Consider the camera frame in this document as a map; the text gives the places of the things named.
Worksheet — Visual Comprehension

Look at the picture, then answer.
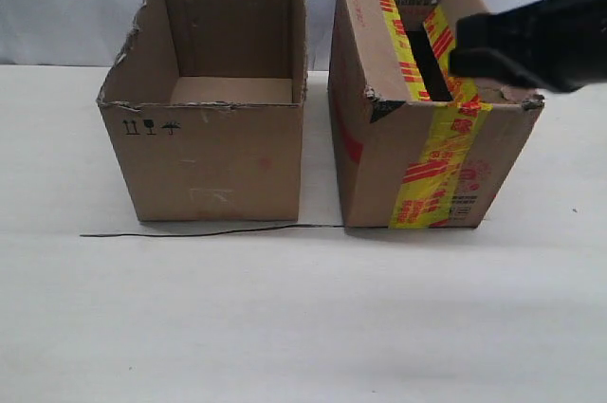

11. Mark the cardboard box with yellow tape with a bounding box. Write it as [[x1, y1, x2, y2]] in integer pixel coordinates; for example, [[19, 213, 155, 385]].
[[327, 0, 543, 229]]

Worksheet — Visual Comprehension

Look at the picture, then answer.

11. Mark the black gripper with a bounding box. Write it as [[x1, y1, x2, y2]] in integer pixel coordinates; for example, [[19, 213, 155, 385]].
[[449, 0, 606, 93]]

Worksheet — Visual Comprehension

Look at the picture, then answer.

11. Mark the open plain cardboard box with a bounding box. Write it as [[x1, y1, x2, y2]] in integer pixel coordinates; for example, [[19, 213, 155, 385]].
[[96, 0, 307, 222]]

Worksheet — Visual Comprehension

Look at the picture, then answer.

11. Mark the thin black line on table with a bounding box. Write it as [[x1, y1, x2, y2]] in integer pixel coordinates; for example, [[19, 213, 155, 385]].
[[79, 224, 344, 238]]

